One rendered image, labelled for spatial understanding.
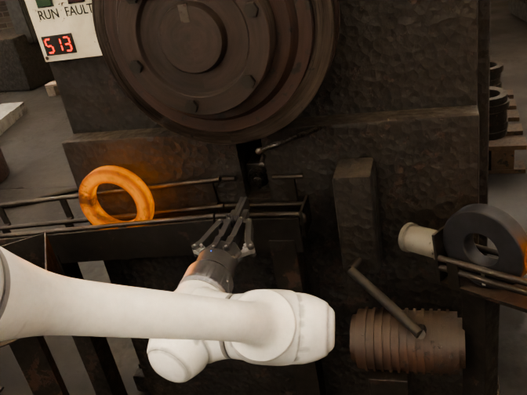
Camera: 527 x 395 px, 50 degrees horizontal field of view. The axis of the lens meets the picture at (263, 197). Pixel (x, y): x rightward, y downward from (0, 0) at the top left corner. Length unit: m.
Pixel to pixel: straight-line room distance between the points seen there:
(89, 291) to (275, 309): 0.28
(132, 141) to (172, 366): 0.64
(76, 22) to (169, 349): 0.79
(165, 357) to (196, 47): 0.51
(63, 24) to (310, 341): 0.91
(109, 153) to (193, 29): 0.51
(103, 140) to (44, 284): 0.85
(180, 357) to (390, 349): 0.46
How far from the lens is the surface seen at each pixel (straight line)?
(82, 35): 1.38
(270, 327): 0.79
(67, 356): 2.22
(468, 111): 1.20
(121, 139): 1.38
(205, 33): 1.00
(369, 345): 1.17
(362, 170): 1.15
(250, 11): 0.97
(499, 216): 1.02
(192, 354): 0.88
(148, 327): 0.68
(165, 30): 1.03
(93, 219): 1.44
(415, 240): 1.13
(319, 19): 1.04
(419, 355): 1.17
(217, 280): 0.97
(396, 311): 1.15
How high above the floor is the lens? 1.30
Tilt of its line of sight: 27 degrees down
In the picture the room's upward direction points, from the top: 11 degrees counter-clockwise
